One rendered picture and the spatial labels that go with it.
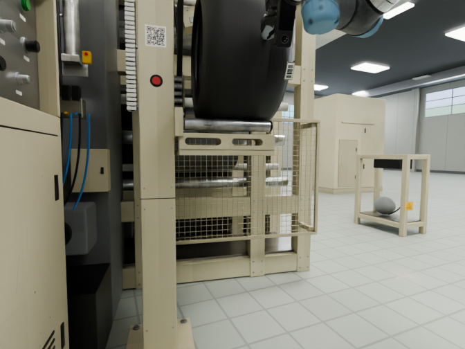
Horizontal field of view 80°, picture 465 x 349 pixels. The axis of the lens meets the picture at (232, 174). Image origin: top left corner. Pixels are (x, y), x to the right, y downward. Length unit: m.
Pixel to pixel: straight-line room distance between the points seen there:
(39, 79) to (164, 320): 0.95
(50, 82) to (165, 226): 0.60
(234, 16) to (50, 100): 0.61
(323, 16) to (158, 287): 1.04
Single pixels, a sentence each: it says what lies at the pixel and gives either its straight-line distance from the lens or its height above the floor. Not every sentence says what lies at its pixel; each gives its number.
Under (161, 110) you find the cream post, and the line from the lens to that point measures 1.10.
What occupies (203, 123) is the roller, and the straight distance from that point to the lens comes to 1.02.
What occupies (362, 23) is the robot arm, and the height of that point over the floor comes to 1.09.
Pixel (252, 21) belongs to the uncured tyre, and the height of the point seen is 1.21.
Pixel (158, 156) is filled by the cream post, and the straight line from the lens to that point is 1.08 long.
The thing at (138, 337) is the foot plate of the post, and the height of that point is 0.01.
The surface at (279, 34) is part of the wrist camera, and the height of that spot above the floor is 1.11.
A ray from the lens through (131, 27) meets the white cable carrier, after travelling 1.19.
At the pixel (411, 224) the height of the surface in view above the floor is 0.12.
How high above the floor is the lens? 0.79
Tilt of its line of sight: 4 degrees down
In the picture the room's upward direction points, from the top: straight up
